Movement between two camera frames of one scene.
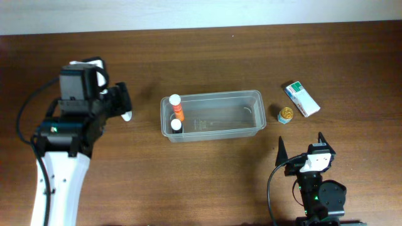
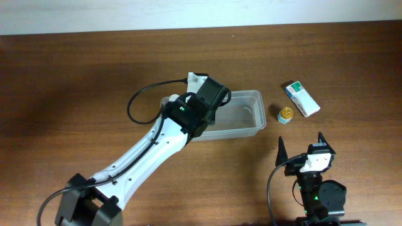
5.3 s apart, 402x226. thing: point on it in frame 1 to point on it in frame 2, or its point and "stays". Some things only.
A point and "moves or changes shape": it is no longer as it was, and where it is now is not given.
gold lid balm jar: x=285 y=115 stays
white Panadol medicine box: x=304 y=102 stays
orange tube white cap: x=178 y=112 moves or changes shape
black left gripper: x=121 y=99 to x=211 y=119
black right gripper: x=294 y=166 stays
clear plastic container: x=218 y=115 stays
